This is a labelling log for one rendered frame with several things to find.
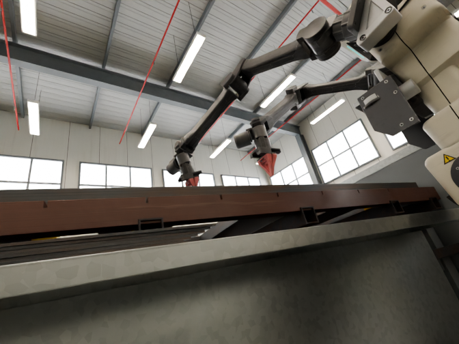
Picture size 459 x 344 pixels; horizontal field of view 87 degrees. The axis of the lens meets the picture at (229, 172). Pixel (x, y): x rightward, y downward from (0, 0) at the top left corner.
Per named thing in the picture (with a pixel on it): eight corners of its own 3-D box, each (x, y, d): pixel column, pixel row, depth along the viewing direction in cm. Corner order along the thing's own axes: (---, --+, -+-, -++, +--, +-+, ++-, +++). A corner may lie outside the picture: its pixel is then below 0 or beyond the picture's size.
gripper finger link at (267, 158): (261, 179, 88) (255, 158, 92) (276, 180, 91) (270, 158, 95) (272, 171, 82) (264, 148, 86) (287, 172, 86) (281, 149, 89)
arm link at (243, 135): (259, 115, 99) (264, 134, 103) (232, 125, 102) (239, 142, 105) (261, 123, 89) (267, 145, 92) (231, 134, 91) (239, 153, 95)
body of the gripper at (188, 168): (178, 184, 108) (173, 169, 110) (199, 179, 113) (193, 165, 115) (182, 178, 103) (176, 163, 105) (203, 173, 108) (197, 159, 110)
